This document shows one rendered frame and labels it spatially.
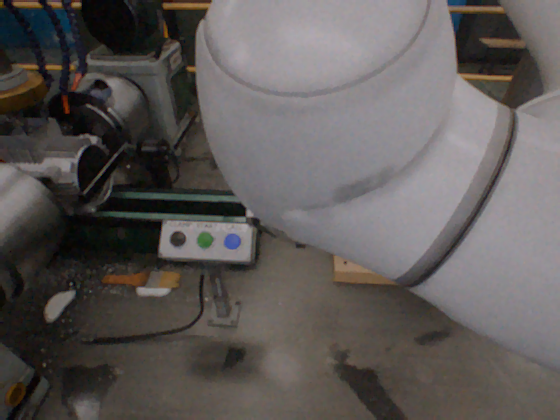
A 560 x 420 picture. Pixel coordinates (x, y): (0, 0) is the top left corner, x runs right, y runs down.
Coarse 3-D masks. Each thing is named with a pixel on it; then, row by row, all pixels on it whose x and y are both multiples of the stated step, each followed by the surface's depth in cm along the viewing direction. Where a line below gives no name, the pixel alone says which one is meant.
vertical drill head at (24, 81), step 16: (0, 48) 68; (0, 64) 68; (0, 80) 67; (16, 80) 69; (32, 80) 73; (0, 96) 66; (16, 96) 68; (32, 96) 71; (0, 112) 68; (16, 112) 70
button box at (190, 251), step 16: (176, 224) 62; (192, 224) 61; (208, 224) 61; (224, 224) 61; (240, 224) 61; (192, 240) 61; (224, 240) 60; (160, 256) 60; (176, 256) 60; (192, 256) 60; (208, 256) 60; (224, 256) 60; (240, 256) 60
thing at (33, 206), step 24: (0, 168) 63; (0, 192) 60; (24, 192) 63; (48, 192) 68; (0, 216) 58; (24, 216) 62; (48, 216) 67; (0, 240) 57; (24, 240) 61; (48, 240) 67; (0, 264) 58; (24, 264) 61; (0, 288) 59; (24, 288) 64
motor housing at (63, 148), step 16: (48, 144) 79; (64, 144) 79; (80, 144) 80; (96, 144) 85; (48, 160) 78; (64, 160) 78; (80, 160) 92; (96, 160) 92; (32, 176) 76; (64, 176) 78; (80, 176) 94; (112, 176) 93; (64, 192) 78; (96, 208) 88
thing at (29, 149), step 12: (12, 120) 81; (36, 120) 82; (48, 120) 80; (0, 132) 79; (12, 132) 82; (24, 132) 79; (36, 132) 76; (48, 132) 79; (60, 132) 83; (0, 144) 75; (12, 144) 75; (24, 144) 75; (36, 144) 76; (0, 156) 77; (12, 156) 77; (24, 156) 77; (36, 156) 77
